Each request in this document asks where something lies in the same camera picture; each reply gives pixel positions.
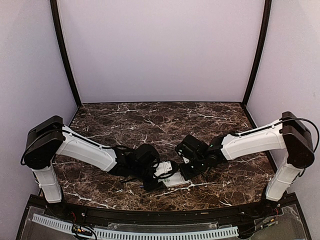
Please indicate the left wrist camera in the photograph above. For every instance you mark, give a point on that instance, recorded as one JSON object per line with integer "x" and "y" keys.
{"x": 165, "y": 168}

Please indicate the white remote control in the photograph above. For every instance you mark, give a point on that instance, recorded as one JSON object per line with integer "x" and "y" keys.
{"x": 175, "y": 180}

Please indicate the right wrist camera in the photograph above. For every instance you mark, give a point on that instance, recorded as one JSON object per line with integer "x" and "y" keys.
{"x": 186, "y": 153}

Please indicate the left black frame post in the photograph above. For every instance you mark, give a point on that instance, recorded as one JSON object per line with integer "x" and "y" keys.
{"x": 63, "y": 52}

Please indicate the black curved front rail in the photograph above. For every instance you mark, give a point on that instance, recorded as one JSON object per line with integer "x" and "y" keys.
{"x": 232, "y": 215}

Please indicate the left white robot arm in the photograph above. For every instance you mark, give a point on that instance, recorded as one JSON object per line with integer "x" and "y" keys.
{"x": 52, "y": 137}

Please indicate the white slotted cable duct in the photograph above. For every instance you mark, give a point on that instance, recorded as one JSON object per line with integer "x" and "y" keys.
{"x": 121, "y": 231}

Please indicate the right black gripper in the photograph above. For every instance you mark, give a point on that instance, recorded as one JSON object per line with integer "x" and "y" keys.
{"x": 187, "y": 175}

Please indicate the right black frame post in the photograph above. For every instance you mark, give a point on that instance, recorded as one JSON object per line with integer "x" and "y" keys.
{"x": 258, "y": 52}

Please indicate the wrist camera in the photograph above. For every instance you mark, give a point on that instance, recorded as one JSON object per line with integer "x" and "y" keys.
{"x": 165, "y": 168}
{"x": 186, "y": 153}

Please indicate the black frame post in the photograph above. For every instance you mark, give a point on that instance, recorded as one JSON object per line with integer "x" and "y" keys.
{"x": 63, "y": 52}
{"x": 258, "y": 52}

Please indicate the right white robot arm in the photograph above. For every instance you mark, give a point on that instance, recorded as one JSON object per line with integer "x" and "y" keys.
{"x": 287, "y": 133}

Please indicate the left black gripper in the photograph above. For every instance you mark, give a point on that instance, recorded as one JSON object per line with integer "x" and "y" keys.
{"x": 153, "y": 186}

